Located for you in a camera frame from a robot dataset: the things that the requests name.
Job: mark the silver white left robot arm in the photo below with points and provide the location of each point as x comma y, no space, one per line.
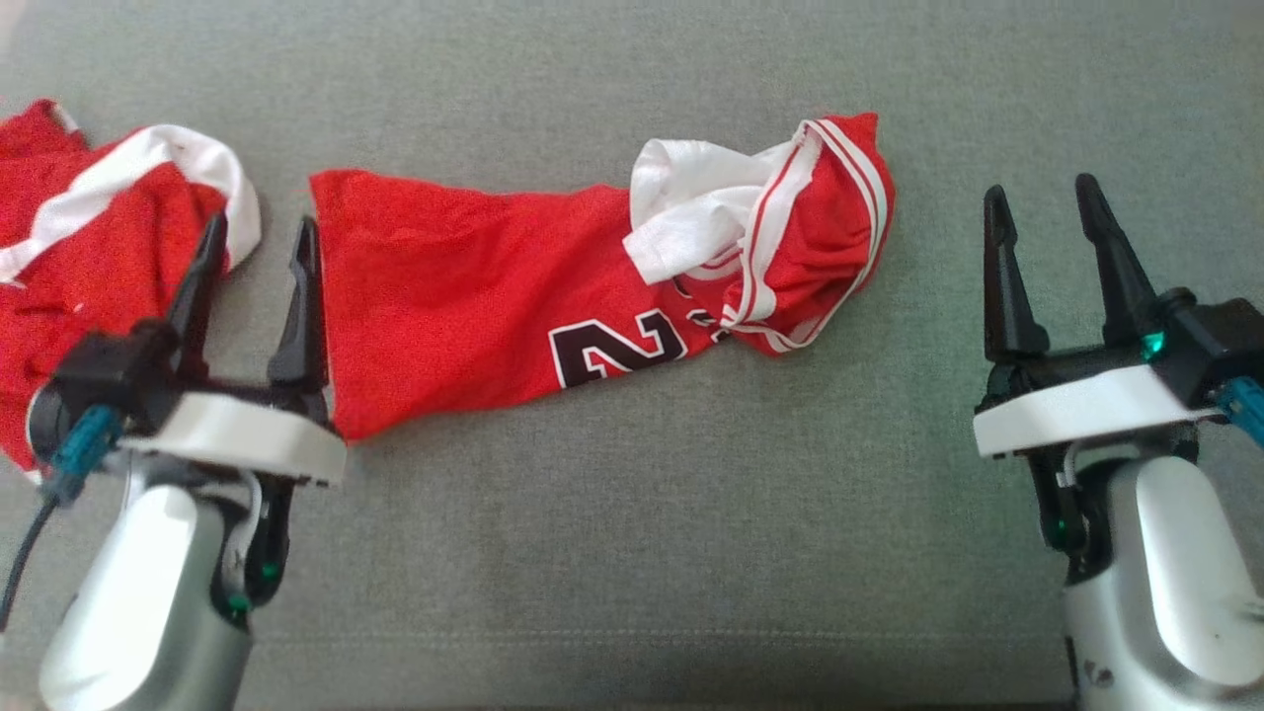
138,602

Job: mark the large grey sofa chaise cushion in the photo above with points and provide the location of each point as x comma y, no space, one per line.
632,553

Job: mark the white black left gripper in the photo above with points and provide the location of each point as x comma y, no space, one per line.
247,434

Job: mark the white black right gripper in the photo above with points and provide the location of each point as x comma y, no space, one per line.
1076,410

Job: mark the red basketball jersey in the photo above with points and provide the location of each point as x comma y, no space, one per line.
444,296

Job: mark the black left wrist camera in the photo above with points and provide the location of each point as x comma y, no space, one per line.
104,380

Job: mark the red shorts with white band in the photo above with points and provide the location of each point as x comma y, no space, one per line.
89,257

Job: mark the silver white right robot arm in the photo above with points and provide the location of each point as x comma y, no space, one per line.
1175,592

